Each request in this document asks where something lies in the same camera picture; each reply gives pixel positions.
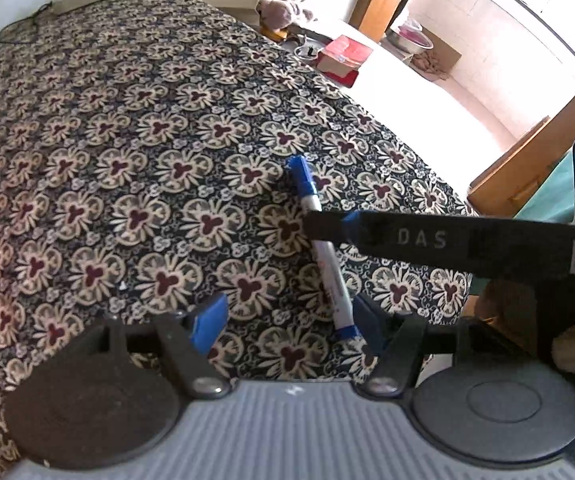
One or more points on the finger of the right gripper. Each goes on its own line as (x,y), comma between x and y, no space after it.
(337,227)

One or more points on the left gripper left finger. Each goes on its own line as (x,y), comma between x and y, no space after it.
(206,322)

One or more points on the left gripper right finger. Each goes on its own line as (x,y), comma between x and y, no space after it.
(372,322)

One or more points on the blue white marker pen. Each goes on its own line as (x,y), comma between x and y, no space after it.
(331,274)

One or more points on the floral patterned tablecloth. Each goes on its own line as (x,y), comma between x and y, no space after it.
(143,168)

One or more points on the metal bowl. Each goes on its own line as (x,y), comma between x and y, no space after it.
(409,37)

